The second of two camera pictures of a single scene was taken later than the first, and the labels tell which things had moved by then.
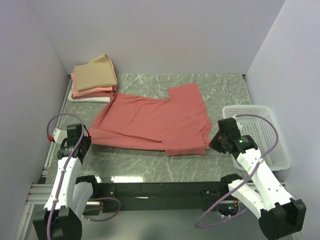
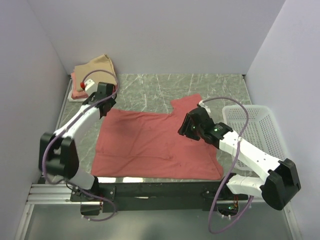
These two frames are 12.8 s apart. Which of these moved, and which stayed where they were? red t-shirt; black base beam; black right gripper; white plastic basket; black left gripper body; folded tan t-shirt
Moved: red t-shirt; black right gripper; black left gripper body
Stayed: white plastic basket; black base beam; folded tan t-shirt
